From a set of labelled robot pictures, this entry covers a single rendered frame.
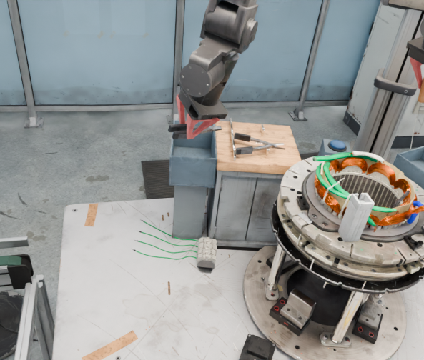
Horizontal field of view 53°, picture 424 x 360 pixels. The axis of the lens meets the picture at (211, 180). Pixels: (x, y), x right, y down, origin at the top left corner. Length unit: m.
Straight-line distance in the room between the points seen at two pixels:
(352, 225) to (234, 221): 0.41
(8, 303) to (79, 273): 1.01
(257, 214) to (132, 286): 0.35
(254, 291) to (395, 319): 0.33
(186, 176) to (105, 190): 1.61
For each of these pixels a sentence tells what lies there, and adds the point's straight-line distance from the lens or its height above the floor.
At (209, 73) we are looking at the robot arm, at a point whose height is 1.34.
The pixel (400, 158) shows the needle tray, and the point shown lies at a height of 1.06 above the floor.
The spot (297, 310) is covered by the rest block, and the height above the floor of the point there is 0.84.
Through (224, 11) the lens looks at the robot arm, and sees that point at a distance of 0.75.
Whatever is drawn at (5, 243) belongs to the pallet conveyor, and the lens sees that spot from 1.22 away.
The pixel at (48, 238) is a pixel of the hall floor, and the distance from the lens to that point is 2.34.
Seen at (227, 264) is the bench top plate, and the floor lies 0.78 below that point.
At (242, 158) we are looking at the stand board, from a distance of 0.99.
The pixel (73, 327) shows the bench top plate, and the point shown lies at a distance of 1.02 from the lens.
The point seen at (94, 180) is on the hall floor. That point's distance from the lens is 2.67.
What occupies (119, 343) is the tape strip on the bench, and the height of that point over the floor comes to 0.78.
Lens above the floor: 1.62
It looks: 37 degrees down
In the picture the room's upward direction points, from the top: 7 degrees clockwise
